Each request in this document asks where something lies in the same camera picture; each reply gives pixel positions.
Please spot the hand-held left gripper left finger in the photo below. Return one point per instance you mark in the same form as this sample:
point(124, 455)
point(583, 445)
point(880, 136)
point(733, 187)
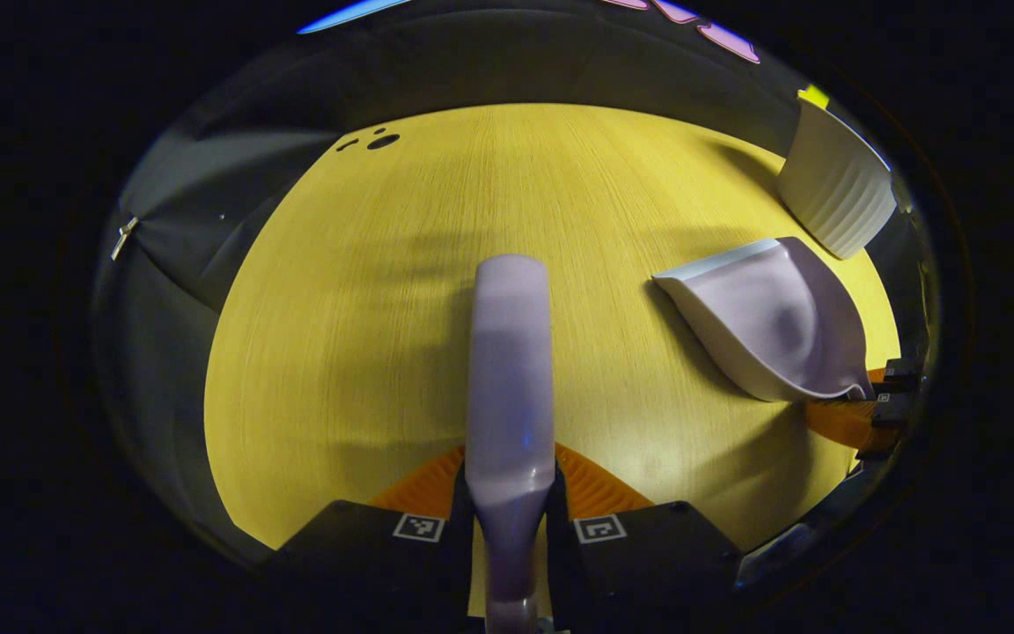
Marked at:
point(384, 563)

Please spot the lilac plastic dustpan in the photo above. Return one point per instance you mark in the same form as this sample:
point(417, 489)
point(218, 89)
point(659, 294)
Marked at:
point(771, 317)

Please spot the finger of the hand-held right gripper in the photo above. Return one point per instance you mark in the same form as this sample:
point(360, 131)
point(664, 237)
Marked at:
point(899, 377)
point(841, 423)

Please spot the grey ribbed garbage bin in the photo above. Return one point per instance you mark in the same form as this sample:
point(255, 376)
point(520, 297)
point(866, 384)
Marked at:
point(837, 194)

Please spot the dark shiny object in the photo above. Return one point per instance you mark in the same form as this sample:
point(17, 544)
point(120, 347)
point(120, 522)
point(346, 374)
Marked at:
point(797, 533)

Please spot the silver cloth clip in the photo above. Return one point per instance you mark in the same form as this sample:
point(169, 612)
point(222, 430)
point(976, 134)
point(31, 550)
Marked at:
point(124, 238)

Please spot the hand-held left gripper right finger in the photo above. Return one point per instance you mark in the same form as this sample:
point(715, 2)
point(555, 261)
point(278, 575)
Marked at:
point(639, 568)

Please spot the yellow wooden desktop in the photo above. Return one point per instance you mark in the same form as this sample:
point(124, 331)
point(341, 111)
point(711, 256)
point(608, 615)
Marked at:
point(340, 352)

